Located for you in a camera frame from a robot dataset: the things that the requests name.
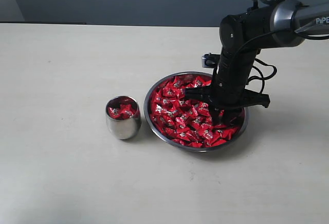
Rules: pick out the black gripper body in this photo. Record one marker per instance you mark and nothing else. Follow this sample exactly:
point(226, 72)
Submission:
point(230, 79)

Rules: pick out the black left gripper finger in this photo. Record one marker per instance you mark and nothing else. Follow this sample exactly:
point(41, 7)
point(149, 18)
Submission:
point(199, 93)

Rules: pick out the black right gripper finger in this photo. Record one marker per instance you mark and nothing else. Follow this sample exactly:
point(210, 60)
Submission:
point(216, 115)

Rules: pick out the red candy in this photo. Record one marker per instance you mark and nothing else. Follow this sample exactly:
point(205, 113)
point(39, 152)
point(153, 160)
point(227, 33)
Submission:
point(158, 110)
point(114, 112)
point(126, 111)

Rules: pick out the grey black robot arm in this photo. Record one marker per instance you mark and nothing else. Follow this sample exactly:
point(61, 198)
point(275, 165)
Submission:
point(243, 36)

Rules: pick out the metal bowl of red candies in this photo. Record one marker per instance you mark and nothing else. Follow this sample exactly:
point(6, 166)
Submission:
point(147, 110)

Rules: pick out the stainless steel cup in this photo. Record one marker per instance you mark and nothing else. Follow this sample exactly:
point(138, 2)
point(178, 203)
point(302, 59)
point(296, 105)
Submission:
point(123, 129)

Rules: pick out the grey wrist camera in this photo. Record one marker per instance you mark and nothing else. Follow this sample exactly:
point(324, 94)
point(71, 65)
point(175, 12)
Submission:
point(210, 60)

